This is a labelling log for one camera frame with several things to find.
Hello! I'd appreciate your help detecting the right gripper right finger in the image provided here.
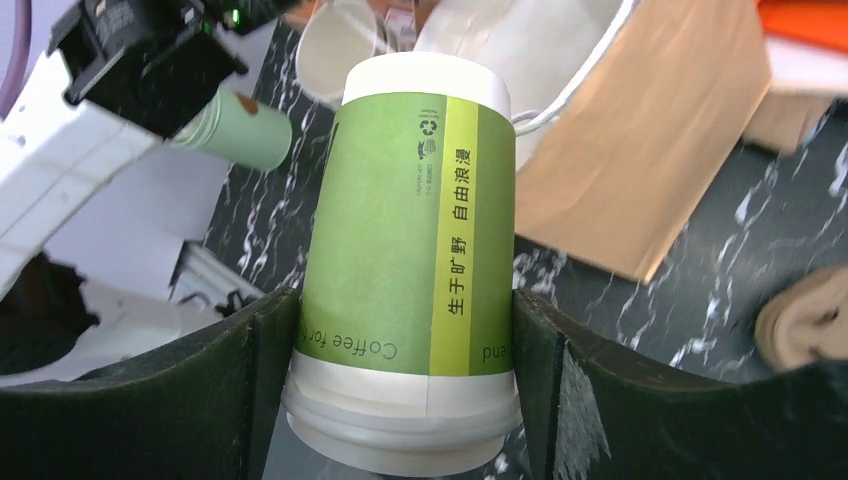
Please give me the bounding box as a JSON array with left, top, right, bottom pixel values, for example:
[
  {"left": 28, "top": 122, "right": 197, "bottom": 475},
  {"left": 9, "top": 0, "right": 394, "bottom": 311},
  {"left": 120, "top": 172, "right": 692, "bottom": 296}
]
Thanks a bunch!
[{"left": 513, "top": 289, "right": 847, "bottom": 479}]

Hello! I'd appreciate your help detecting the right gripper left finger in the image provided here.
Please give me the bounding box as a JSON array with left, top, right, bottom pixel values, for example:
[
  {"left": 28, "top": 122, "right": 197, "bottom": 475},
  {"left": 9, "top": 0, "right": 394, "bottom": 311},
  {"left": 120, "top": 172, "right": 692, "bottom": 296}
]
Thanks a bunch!
[{"left": 1, "top": 288, "right": 299, "bottom": 479}]

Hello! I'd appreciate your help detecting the green paper cup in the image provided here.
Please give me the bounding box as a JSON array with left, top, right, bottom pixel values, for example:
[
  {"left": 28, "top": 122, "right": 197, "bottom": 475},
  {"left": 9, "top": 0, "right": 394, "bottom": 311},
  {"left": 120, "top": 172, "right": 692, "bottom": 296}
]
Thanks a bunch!
[{"left": 280, "top": 51, "right": 525, "bottom": 478}]

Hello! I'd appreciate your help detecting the cardboard two-cup carrier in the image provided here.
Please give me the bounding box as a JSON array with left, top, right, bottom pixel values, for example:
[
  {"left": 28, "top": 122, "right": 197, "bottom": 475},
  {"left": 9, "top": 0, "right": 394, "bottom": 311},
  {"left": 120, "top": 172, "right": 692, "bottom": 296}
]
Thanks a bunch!
[{"left": 754, "top": 265, "right": 847, "bottom": 372}]

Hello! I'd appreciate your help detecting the tan paper bag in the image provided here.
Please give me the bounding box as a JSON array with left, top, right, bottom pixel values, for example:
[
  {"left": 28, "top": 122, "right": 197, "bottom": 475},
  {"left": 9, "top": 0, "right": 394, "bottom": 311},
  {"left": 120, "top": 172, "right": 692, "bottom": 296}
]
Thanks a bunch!
[{"left": 416, "top": 1, "right": 771, "bottom": 283}]

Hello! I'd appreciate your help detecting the stack of paper cups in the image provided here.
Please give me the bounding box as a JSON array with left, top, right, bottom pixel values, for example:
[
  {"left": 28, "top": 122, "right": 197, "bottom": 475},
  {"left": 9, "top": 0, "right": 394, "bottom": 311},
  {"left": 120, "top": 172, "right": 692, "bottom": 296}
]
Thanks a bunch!
[{"left": 295, "top": 1, "right": 398, "bottom": 110}]

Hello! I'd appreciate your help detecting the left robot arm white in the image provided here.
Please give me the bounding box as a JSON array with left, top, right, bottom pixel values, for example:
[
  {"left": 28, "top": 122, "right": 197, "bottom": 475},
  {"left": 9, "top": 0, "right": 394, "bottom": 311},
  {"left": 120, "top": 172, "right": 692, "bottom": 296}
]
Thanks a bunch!
[{"left": 1, "top": 1, "right": 293, "bottom": 295}]

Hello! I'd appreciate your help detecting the green cup holder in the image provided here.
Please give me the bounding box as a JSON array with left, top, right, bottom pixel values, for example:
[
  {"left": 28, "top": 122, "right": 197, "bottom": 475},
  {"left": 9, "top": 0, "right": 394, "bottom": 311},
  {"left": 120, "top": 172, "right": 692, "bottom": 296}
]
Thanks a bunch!
[{"left": 171, "top": 87, "right": 293, "bottom": 171}]

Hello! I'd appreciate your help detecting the brown kraft paper bag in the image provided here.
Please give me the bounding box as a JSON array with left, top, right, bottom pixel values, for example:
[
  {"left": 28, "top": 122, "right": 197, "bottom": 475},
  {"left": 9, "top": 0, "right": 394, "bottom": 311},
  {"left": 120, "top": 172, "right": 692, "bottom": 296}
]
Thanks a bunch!
[{"left": 741, "top": 93, "right": 835, "bottom": 154}]

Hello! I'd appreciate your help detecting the white paper bag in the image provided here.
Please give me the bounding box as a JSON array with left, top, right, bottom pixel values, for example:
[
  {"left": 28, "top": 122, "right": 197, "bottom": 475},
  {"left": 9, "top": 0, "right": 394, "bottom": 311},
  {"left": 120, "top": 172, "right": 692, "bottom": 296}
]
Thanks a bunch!
[{"left": 765, "top": 35, "right": 847, "bottom": 99}]

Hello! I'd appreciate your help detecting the orange paper bag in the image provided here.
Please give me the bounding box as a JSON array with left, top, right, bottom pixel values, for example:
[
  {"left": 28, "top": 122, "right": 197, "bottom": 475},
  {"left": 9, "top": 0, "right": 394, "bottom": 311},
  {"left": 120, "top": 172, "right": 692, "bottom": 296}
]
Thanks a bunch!
[{"left": 757, "top": 0, "right": 847, "bottom": 53}]

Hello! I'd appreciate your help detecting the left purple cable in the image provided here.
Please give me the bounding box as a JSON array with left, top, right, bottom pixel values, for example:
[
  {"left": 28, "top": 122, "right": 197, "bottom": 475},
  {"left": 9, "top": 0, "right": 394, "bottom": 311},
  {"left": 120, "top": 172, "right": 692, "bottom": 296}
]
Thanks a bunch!
[{"left": 0, "top": 0, "right": 34, "bottom": 121}]

